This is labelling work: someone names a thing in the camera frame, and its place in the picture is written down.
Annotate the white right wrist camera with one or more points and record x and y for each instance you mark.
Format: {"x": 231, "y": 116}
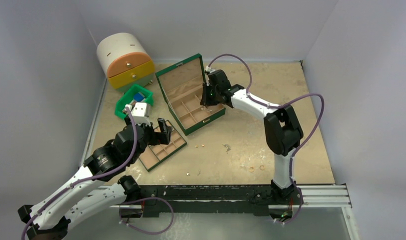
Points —
{"x": 208, "y": 70}

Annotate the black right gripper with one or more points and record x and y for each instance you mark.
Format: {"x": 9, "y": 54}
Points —
{"x": 207, "y": 91}

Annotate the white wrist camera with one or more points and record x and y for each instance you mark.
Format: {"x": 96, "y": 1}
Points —
{"x": 208, "y": 70}
{"x": 140, "y": 113}

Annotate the green jewelry box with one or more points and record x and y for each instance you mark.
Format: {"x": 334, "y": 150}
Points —
{"x": 181, "y": 85}

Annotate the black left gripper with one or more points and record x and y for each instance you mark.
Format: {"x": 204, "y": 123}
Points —
{"x": 164, "y": 135}

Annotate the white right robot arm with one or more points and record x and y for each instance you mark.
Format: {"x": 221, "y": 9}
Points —
{"x": 283, "y": 131}

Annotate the green plastic bin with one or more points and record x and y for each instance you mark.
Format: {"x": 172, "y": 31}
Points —
{"x": 127, "y": 98}

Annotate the blue eraser block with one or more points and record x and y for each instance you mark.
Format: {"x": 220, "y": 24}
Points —
{"x": 139, "y": 97}

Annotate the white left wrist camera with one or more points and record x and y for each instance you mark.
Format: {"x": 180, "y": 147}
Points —
{"x": 140, "y": 113}

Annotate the white drawer cabinet orange yellow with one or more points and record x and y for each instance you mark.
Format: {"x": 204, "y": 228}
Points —
{"x": 125, "y": 62}

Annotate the green jewelry tray insert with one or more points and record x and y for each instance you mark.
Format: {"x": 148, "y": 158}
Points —
{"x": 154, "y": 155}

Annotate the silver chain pendant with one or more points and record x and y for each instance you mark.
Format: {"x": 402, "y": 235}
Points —
{"x": 228, "y": 148}

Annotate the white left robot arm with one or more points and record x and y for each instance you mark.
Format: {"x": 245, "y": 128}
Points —
{"x": 52, "y": 218}

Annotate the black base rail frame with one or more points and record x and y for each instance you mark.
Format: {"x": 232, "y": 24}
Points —
{"x": 257, "y": 199}

